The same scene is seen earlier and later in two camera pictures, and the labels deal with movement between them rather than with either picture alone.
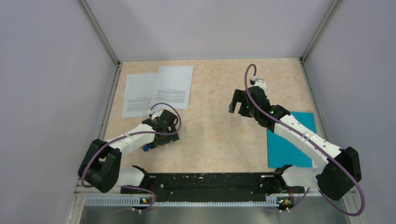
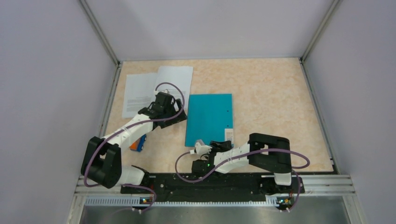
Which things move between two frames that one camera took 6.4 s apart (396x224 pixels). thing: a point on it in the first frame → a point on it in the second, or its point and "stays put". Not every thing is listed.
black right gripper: (240, 96) → (223, 145)
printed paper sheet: (173, 86) stays put
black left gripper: (168, 139) → (181, 117)
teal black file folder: (282, 153) → (208, 115)
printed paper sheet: (137, 95) stays put
